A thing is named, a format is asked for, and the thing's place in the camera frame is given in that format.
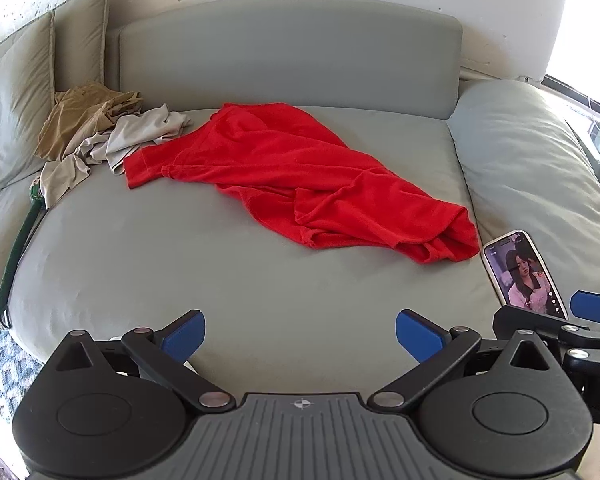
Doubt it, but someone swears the grey-green sofa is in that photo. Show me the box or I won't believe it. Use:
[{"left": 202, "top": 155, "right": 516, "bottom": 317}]
[{"left": 0, "top": 0, "right": 600, "bottom": 361}]

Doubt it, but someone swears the blue patterned rug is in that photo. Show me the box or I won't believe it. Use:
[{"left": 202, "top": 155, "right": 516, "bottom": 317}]
[{"left": 0, "top": 319, "right": 48, "bottom": 461}]

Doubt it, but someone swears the small olive pillow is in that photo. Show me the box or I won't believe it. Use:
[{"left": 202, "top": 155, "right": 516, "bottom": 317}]
[{"left": 52, "top": 0, "right": 114, "bottom": 93}]

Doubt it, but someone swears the green strap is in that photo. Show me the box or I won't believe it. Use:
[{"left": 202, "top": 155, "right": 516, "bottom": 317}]
[{"left": 0, "top": 180, "right": 48, "bottom": 329}]

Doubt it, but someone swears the tan crumpled garment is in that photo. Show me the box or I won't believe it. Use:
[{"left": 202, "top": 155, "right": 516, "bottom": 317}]
[{"left": 34, "top": 81, "right": 144, "bottom": 162}]

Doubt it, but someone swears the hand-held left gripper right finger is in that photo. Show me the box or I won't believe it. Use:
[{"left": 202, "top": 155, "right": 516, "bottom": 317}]
[{"left": 367, "top": 309, "right": 556, "bottom": 409}]

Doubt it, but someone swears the dark-framed window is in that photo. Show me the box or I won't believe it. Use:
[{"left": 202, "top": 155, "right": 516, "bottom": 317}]
[{"left": 542, "top": 35, "right": 600, "bottom": 122}]

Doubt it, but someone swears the light beige crumpled garment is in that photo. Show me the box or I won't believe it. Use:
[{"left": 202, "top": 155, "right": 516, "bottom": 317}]
[{"left": 40, "top": 104, "right": 194, "bottom": 211}]

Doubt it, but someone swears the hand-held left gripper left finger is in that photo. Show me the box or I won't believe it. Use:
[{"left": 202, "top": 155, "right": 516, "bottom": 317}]
[{"left": 55, "top": 310, "right": 235, "bottom": 409}]

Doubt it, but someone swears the grey-green side cushion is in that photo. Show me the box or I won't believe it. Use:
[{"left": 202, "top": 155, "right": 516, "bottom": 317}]
[{"left": 447, "top": 79, "right": 600, "bottom": 322}]

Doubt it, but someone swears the large olive pillow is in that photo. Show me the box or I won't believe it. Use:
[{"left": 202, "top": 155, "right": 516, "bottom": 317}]
[{"left": 0, "top": 10, "right": 57, "bottom": 196}]

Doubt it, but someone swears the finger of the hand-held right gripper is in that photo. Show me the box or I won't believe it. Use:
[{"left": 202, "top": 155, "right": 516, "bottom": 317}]
[
  {"left": 492, "top": 306, "right": 600, "bottom": 356},
  {"left": 570, "top": 290, "right": 600, "bottom": 322}
]

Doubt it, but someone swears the red long-sleeve shirt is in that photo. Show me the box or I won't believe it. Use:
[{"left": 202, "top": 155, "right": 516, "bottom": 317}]
[{"left": 124, "top": 102, "right": 482, "bottom": 265}]

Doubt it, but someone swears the white-cased smartphone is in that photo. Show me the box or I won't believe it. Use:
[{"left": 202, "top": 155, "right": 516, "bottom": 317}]
[{"left": 482, "top": 230, "right": 570, "bottom": 321}]

